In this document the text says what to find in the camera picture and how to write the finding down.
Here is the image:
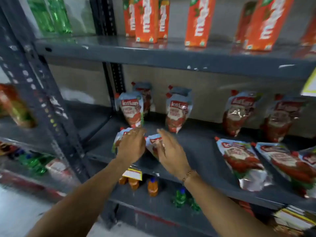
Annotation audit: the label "person's left hand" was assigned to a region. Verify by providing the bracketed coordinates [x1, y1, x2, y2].
[116, 127, 147, 166]

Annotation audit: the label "person's right hand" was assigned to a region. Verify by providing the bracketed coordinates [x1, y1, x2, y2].
[156, 128, 192, 181]

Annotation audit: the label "red ketchup spout pouch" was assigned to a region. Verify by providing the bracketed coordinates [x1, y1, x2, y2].
[145, 134, 164, 161]
[112, 127, 134, 154]

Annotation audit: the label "person's right forearm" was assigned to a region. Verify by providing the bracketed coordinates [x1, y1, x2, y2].
[184, 172, 280, 237]

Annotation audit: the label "person's left forearm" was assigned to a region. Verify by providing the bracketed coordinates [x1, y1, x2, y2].
[27, 158, 129, 237]

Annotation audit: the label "yellow shelf price label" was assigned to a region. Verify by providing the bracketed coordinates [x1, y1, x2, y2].
[122, 167, 143, 181]
[300, 68, 316, 97]

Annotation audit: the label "small green drink bottle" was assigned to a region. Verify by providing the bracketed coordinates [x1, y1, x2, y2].
[188, 197, 201, 212]
[172, 187, 187, 209]

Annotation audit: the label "row of red ketchup pouches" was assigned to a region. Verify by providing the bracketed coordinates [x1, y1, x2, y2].
[115, 81, 316, 199]

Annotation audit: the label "grey metal shelving rack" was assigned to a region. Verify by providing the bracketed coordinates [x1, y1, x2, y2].
[0, 0, 316, 237]

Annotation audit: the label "cluster of small green bottles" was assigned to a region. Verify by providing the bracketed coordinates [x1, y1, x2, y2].
[18, 152, 54, 176]

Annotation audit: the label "orange green snack packet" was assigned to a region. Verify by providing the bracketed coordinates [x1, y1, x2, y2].
[0, 83, 37, 129]

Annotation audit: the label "row of orange juice cartons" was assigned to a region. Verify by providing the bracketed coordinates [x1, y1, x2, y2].
[122, 0, 316, 52]

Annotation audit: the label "green plastic bottle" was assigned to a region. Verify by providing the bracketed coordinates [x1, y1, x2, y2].
[46, 0, 73, 34]
[27, 0, 55, 33]

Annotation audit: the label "stack of flat printed packets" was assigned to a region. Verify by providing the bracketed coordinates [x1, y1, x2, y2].
[270, 204, 316, 237]

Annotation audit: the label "gold chain bracelet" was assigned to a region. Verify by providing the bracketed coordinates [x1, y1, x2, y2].
[181, 170, 198, 186]

